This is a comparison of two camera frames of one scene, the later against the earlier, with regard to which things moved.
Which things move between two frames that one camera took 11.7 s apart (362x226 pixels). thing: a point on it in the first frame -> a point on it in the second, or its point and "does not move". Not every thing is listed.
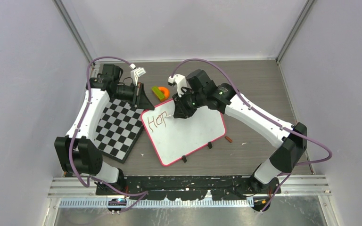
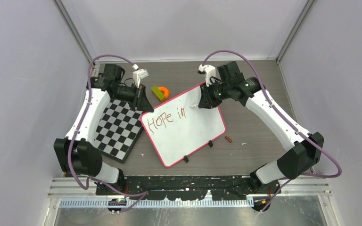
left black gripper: x=143 y=102 does not move
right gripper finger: x=182 y=109 -> x=208 y=99
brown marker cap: x=228 y=139 does not move
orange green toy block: x=162 y=92 does not move
